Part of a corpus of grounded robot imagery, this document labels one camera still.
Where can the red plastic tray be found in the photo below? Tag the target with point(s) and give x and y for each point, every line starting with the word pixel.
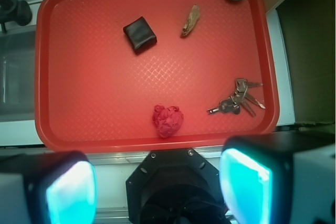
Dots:
pixel 94 94

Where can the brown wood piece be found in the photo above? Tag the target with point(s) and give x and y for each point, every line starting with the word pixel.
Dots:
pixel 191 21

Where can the crumpled red paper ball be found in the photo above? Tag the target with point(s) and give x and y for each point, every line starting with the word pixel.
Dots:
pixel 167 120

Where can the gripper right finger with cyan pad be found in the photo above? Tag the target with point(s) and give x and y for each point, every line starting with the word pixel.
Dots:
pixel 281 177

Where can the silver key bunch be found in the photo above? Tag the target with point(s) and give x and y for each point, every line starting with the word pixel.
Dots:
pixel 239 99

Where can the black octagonal mount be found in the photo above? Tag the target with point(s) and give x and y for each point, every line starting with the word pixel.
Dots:
pixel 175 186

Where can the black leather wallet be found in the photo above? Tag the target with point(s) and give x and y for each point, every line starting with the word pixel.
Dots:
pixel 140 35

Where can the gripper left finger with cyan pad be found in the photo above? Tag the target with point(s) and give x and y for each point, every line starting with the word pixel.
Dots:
pixel 48 188

